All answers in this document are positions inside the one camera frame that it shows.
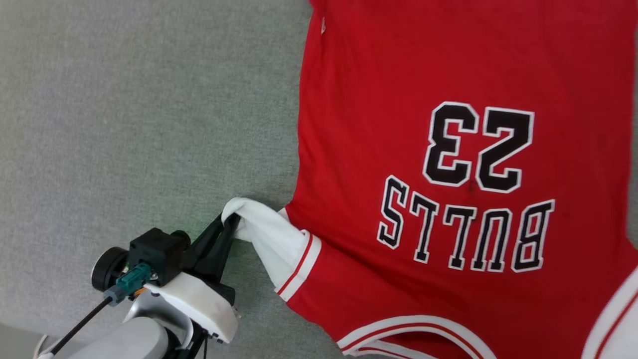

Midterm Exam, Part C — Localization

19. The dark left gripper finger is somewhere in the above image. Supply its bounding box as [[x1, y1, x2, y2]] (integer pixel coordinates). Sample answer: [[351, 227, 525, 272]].
[[183, 212, 229, 265], [197, 215, 242, 292]]

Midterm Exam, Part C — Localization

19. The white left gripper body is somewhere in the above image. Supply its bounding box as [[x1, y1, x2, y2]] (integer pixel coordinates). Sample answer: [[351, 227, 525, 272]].
[[144, 272, 240, 346]]

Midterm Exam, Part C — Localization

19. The red white basketball jersey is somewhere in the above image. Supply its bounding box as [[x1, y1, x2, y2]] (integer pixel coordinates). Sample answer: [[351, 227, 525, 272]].
[[221, 0, 638, 359]]

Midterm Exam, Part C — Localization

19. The grey fabric sofa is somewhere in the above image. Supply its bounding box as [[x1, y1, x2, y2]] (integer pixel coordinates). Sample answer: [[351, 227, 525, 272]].
[[0, 0, 638, 359]]

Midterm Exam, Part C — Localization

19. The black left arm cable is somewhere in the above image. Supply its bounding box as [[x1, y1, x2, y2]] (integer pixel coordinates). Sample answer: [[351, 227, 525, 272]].
[[49, 263, 153, 356]]

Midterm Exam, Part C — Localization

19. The thin white cable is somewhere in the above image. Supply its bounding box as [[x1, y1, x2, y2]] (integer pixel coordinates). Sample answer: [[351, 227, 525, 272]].
[[33, 334, 55, 359]]

